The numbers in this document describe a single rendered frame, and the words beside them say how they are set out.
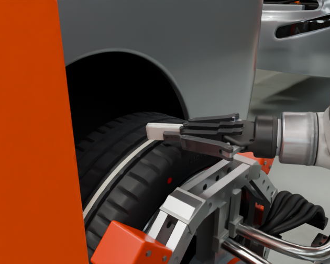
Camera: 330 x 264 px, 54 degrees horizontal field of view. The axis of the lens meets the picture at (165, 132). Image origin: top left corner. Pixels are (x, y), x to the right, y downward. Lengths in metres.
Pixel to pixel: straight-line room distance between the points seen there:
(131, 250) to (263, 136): 0.27
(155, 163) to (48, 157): 0.42
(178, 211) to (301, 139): 0.23
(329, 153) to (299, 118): 0.07
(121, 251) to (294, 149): 0.31
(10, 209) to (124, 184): 0.41
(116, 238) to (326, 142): 0.35
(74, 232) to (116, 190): 0.37
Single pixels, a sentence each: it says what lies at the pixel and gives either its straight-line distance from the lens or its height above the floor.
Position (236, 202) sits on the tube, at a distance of 0.69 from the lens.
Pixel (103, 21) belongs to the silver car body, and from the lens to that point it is 0.86.
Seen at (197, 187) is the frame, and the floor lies 1.11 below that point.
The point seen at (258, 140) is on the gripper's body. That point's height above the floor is 1.23.
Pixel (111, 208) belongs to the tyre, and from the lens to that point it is 0.58.
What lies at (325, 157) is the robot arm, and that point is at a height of 1.21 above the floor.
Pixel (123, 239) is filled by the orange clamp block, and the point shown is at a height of 1.12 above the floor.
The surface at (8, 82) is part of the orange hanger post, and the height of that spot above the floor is 1.41.
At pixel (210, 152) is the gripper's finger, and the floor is 1.20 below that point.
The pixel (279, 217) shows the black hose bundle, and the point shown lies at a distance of 0.75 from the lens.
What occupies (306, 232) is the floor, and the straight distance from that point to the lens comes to 2.42.
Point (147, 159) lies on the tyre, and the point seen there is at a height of 1.16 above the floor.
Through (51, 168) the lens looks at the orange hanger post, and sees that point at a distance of 0.19.
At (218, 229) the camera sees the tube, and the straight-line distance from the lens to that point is 0.66.
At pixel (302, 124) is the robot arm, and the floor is 1.26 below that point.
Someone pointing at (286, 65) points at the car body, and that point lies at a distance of 3.19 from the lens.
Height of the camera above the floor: 1.45
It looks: 23 degrees down
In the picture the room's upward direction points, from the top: straight up
